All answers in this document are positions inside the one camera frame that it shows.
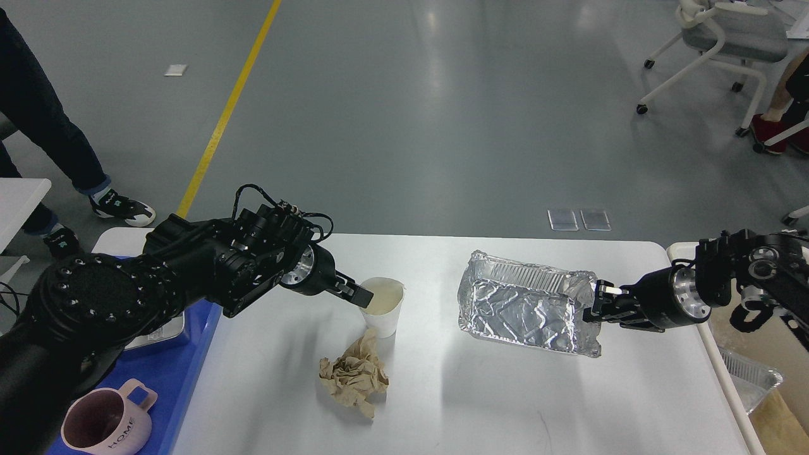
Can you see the clear floor plate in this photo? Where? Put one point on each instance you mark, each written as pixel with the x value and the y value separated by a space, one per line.
pixel 563 220
pixel 596 219

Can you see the white office chair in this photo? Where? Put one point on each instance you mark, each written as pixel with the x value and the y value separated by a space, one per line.
pixel 730 35

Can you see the white plastic bin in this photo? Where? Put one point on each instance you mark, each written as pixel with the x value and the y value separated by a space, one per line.
pixel 779 424

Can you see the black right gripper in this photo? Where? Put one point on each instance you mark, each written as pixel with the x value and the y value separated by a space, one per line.
pixel 660 300

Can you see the aluminium foil container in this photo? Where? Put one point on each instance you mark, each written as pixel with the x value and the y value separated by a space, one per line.
pixel 527 304

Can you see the blue plastic tray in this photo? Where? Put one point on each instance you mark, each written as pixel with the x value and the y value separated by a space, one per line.
pixel 170 373

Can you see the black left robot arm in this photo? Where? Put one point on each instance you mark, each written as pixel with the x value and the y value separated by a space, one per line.
pixel 249 252

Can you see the square stainless steel tray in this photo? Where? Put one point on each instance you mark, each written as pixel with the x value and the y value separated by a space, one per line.
pixel 169 335

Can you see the crumpled brown paper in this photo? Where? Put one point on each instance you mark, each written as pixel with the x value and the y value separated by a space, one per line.
pixel 356 375

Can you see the clear floor plate right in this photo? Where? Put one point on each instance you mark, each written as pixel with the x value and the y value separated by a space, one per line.
pixel 596 219

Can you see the pink HOME mug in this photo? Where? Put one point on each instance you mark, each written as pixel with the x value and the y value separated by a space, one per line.
pixel 110 421

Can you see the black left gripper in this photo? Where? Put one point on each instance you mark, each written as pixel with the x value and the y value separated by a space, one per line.
pixel 316 272

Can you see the white side table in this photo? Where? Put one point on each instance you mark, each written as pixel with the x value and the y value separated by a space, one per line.
pixel 19 197

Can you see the white paper cup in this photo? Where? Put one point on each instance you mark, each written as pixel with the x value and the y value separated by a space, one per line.
pixel 383 311

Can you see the clear floor plate left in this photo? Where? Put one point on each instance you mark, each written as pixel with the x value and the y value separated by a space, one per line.
pixel 563 220

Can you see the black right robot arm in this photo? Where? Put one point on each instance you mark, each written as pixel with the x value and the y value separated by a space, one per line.
pixel 768 271

